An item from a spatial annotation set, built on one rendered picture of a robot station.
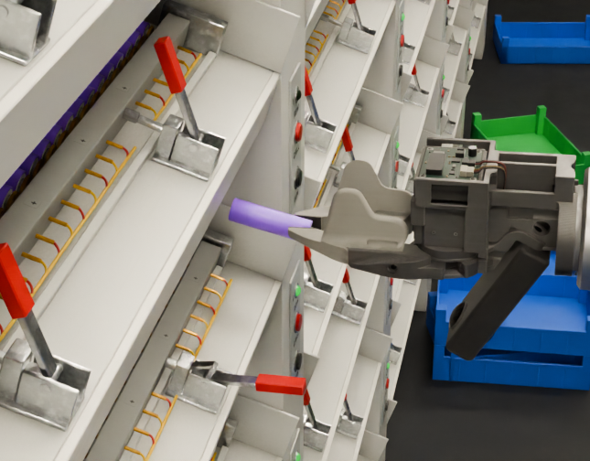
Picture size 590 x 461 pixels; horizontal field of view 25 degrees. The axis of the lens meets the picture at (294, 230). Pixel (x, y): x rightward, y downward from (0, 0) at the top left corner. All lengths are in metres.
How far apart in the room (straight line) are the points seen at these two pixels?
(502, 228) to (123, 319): 0.35
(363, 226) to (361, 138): 0.81
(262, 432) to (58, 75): 0.69
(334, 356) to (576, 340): 0.94
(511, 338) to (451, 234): 1.58
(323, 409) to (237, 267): 0.50
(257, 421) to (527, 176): 0.38
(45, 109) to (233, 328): 0.50
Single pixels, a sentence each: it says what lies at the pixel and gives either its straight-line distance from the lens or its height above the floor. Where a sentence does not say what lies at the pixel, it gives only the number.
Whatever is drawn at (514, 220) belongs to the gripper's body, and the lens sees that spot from 0.98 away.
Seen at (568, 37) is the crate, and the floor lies 0.01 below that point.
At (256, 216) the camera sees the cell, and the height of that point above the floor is 1.03.
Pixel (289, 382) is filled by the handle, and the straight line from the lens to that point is 0.96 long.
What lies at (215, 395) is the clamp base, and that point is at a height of 0.95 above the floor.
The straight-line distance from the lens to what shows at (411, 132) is 2.27.
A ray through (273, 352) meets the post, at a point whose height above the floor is 0.86.
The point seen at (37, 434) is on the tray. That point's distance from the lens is 0.66.
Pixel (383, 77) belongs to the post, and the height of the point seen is 0.82.
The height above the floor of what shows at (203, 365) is 0.97.
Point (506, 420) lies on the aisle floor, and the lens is 2.52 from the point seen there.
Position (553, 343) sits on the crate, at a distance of 2.56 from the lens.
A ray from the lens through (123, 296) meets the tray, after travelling 0.75.
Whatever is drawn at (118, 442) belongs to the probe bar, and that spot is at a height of 0.97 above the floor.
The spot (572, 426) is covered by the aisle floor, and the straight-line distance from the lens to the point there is 2.53.
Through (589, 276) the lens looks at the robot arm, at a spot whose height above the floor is 1.03.
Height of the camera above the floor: 1.53
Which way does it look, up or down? 30 degrees down
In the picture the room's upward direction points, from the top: straight up
